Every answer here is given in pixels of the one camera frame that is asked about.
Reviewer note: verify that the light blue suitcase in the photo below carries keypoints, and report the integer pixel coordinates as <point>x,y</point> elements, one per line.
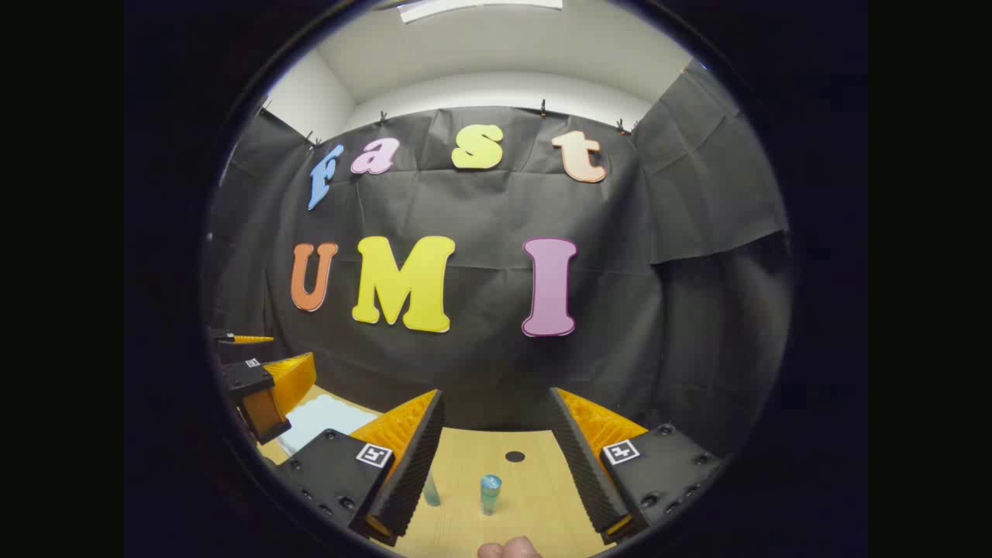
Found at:
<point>325,418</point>

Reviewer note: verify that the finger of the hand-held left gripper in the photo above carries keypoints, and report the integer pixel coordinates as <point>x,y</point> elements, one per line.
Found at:
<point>225,338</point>
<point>248,376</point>

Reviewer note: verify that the blue skin care tube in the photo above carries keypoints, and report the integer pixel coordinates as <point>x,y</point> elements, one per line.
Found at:
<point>432,492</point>

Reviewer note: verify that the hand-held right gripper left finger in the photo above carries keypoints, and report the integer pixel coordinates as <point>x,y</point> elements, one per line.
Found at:
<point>415,465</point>

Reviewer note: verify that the black round table grommet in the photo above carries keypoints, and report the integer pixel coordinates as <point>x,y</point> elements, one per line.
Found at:
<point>515,456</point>

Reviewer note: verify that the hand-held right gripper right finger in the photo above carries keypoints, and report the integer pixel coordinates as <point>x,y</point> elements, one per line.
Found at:
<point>581,465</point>

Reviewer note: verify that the ceiling light panel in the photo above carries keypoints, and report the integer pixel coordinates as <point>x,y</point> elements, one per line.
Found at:
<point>480,6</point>

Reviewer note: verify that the teal bottle with blue cap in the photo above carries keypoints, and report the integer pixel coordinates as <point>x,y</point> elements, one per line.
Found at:
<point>490,496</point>

